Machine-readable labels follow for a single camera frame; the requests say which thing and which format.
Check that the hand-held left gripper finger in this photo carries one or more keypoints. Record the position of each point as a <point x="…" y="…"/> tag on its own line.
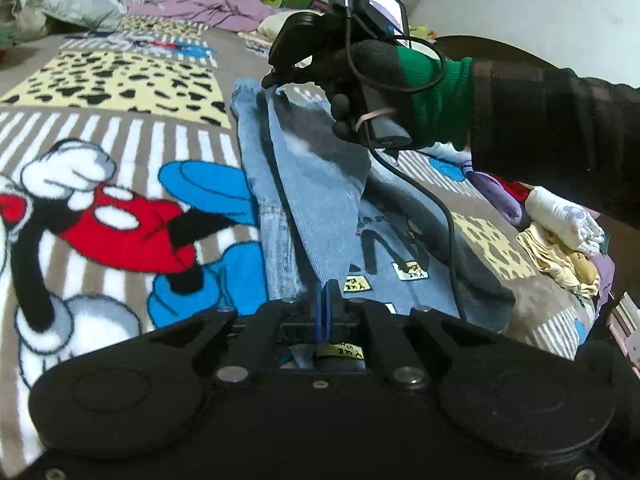
<point x="320" y="312"/>
<point x="332" y="312"/>

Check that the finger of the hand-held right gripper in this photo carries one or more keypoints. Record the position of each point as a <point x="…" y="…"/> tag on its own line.
<point x="282" y="76"/>

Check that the blue printed jeans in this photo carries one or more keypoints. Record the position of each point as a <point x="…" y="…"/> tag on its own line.
<point x="320" y="200"/>

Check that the person's right hand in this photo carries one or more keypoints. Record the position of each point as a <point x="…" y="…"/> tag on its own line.
<point x="435" y="100"/>

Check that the cream quilt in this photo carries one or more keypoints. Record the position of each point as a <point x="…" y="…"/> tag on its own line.
<point x="277" y="25"/>

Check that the purple quilt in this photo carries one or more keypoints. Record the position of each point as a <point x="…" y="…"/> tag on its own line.
<point x="200" y="7"/>

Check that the dark wooden headboard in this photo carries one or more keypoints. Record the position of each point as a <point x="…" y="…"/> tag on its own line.
<point x="500" y="50"/>

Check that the purple garment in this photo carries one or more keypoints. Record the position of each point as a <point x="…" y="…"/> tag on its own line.
<point x="495" y="197"/>

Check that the grey padded jacket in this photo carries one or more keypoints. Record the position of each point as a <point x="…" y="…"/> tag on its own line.
<point x="85" y="7"/>

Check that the red folded cloth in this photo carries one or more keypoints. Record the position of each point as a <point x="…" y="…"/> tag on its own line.
<point x="515" y="191"/>

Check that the pale yellow garment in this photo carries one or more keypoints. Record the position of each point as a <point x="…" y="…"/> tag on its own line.
<point x="560" y="260"/>

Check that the white floral rolled garment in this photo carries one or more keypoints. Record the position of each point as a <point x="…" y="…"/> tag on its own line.
<point x="565" y="220"/>

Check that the beige garment pile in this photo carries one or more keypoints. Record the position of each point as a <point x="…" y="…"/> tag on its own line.
<point x="20" y="5"/>

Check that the stack of books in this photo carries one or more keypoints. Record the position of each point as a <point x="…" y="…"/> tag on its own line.
<point x="625" y="325"/>

